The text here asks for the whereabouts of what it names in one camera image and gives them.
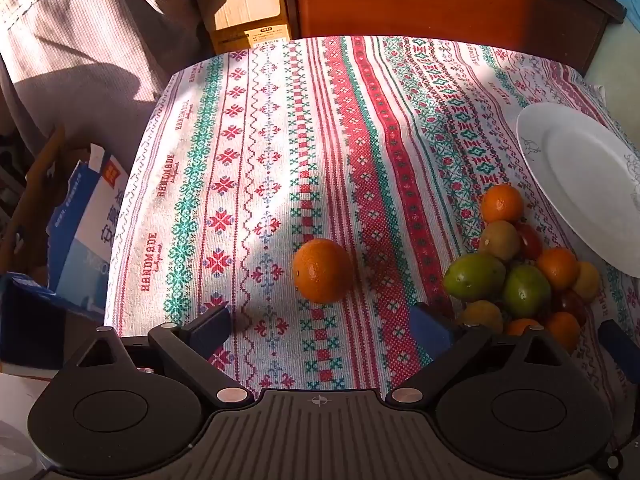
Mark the small orange front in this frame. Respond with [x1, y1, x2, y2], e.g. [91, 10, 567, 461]
[504, 318, 540, 337]

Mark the small orange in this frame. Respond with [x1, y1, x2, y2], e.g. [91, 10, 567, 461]
[480, 184, 524, 223]
[536, 247, 579, 290]
[504, 318, 540, 337]

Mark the green lime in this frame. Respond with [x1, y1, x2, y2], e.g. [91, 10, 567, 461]
[502, 263, 552, 318]
[442, 252, 506, 302]

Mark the dark red tomato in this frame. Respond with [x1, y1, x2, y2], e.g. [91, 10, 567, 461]
[554, 289, 587, 327]

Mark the red cherry tomato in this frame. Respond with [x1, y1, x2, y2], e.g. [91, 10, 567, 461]
[514, 223, 544, 261]

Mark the large orange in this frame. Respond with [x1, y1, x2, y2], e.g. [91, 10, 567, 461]
[293, 238, 354, 304]

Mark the yellow-brown kiwi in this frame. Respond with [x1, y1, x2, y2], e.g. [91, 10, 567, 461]
[573, 261, 601, 304]

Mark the blue white carton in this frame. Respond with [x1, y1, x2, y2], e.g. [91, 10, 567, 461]
[47, 144, 128, 320]

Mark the patterned woven tablecloth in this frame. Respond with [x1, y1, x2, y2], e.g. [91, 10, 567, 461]
[103, 34, 640, 430]

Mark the white ceramic plate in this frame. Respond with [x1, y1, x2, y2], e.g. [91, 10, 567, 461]
[516, 103, 640, 278]

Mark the checked curtain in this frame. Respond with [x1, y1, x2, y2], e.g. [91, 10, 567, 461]
[1, 0, 203, 167]

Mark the cardboard box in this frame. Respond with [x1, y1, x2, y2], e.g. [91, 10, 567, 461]
[198, 0, 291, 54]

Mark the wooden cabinet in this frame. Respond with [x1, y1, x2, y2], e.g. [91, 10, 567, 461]
[285, 0, 626, 74]

